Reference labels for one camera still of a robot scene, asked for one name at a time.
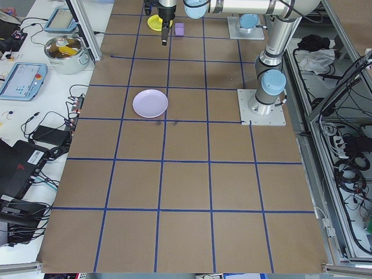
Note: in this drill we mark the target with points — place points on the small light blue teach pendant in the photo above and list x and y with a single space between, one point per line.
61 19

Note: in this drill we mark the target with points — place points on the black power strip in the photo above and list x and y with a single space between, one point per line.
77 106

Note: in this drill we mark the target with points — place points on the black computer with red logo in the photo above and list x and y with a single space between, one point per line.
14 162

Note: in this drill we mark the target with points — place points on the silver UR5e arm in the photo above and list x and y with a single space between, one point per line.
248 21
279 37

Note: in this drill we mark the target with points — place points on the white square base plate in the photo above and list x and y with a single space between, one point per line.
247 116
232 33

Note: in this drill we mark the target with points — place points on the white power strip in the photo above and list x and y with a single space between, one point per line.
338 143

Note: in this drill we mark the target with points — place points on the yellow toy food piece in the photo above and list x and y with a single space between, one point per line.
67 50

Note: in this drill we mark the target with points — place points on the black power adapter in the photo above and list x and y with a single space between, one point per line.
49 134

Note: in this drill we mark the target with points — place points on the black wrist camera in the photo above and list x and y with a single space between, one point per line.
148 7

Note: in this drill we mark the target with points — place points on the aluminium frame post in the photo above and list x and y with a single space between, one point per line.
88 37

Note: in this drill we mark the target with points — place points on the purple foam block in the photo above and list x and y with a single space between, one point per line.
180 30

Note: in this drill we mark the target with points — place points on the small circuit board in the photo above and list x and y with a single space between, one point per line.
19 35

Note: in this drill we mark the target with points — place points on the black electronics box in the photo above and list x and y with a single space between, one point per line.
20 215

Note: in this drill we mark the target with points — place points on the black power brick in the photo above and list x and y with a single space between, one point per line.
353 142

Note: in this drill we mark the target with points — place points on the black cloth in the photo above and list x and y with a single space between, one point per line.
314 42

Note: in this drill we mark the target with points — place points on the glass pot lid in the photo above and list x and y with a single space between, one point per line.
72 43

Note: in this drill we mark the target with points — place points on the white cloth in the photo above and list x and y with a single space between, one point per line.
316 62

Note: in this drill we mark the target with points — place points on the V-shaped metal frame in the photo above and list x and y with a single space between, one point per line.
315 186

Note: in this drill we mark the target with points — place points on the grey metal bracket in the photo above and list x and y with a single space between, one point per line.
328 228

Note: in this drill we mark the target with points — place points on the stainless steel pot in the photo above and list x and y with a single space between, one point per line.
68 65

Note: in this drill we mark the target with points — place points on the yellow bowl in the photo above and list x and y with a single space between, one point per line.
152 26

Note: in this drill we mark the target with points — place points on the light purple plate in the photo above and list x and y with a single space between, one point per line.
150 103

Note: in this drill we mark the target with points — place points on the aluminium profile bar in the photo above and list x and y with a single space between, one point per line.
20 268
348 267

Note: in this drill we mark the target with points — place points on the blue box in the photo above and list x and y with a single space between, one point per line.
244 276

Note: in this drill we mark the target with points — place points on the large light blue teach pendant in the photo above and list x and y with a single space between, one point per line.
20 78

